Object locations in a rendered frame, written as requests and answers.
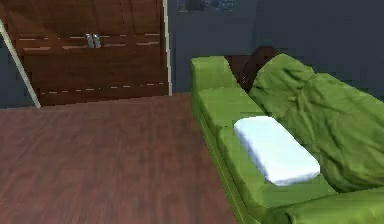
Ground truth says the white pillow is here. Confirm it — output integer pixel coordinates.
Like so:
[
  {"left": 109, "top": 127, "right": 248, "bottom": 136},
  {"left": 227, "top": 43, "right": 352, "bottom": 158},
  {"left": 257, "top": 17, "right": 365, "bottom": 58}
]
[{"left": 233, "top": 115, "right": 322, "bottom": 187}]

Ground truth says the brown wooden door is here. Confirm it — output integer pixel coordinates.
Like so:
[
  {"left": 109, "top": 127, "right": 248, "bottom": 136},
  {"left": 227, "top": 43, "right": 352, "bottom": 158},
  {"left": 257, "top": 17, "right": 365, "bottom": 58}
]
[{"left": 0, "top": 0, "right": 170, "bottom": 107}]

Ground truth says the green sofa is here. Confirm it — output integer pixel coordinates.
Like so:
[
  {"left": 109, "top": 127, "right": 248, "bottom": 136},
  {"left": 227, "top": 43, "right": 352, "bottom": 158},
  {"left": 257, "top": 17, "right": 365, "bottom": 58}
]
[{"left": 190, "top": 53, "right": 384, "bottom": 224}]

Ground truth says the silver door handle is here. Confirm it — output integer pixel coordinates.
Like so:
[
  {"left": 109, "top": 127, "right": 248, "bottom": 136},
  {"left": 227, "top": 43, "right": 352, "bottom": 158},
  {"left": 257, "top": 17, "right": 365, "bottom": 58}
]
[{"left": 85, "top": 32, "right": 102, "bottom": 49}]

